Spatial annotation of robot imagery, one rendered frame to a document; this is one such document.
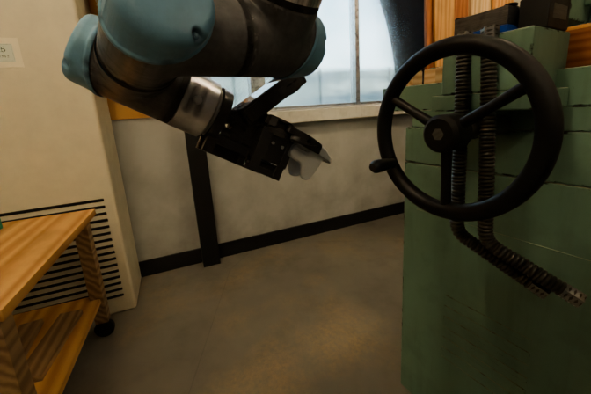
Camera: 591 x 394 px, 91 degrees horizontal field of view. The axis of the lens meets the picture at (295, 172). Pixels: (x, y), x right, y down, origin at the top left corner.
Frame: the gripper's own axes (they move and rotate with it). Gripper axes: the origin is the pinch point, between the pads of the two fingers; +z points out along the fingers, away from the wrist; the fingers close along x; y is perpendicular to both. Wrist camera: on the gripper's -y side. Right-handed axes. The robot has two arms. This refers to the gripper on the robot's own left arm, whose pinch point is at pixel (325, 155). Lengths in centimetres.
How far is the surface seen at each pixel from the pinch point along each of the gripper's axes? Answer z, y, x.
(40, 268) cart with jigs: -31, 47, -48
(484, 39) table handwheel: 5.2, -21.0, 16.5
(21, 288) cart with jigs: -32, 48, -39
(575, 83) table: 24.6, -24.6, 21.3
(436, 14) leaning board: 111, -136, -91
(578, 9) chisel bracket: 34, -47, 15
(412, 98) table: 24.8, -24.3, -8.9
